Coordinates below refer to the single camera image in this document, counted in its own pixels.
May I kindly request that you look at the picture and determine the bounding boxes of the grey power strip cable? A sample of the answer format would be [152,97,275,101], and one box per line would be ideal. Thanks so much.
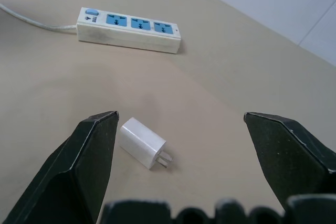
[0,3,78,32]

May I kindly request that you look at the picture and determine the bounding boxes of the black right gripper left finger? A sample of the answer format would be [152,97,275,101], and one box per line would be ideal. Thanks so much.
[0,110,120,224]

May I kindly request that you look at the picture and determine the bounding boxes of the white plug adapter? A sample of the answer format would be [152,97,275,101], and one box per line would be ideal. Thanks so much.
[120,116,174,170]

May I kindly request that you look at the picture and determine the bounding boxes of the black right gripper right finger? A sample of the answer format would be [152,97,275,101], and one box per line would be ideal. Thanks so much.
[243,111,336,212]

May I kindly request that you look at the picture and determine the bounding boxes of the white power strip blue sockets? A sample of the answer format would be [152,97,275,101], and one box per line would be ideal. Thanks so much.
[76,7,182,55]

